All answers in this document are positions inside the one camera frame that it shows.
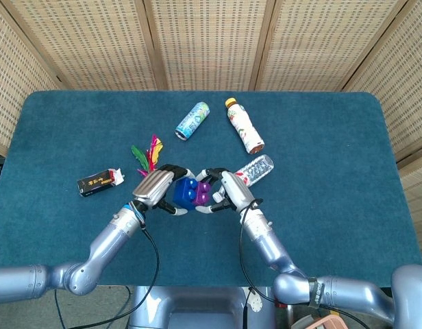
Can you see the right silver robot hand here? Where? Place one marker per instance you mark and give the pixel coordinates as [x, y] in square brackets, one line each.
[236, 192]

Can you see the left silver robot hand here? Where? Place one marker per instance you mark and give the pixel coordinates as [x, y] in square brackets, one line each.
[152, 186]

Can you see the blue toy block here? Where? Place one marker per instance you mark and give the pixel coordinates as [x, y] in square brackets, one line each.
[183, 193]

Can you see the purple toy block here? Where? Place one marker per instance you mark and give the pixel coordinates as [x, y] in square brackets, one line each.
[204, 194]

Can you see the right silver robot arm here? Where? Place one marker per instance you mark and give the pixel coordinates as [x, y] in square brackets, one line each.
[269, 243]

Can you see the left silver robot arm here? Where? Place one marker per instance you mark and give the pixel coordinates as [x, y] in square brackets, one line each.
[105, 243]

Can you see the colourful feather shuttlecock green base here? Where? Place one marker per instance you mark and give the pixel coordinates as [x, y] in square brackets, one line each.
[151, 157]

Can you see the clear water bottle white cap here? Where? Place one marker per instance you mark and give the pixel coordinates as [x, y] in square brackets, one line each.
[257, 169]

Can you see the black open carton box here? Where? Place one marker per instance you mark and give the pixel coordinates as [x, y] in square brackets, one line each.
[94, 184]

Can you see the yellow cap tea bottle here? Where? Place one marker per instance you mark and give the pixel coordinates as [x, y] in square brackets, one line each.
[245, 128]

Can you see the light blue drink can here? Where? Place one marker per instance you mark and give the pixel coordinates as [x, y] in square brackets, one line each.
[192, 121]

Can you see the blue carpet table cloth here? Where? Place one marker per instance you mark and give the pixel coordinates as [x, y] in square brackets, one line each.
[317, 178]

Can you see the silver robot torso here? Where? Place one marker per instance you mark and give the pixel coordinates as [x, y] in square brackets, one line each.
[197, 308]

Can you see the woven wooden folding screen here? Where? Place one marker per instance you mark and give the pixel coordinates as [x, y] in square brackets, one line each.
[211, 41]

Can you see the pink plastic basket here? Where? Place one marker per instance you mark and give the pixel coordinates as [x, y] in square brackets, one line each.
[320, 323]

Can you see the white perforated bracket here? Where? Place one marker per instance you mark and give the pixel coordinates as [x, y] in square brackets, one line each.
[255, 301]

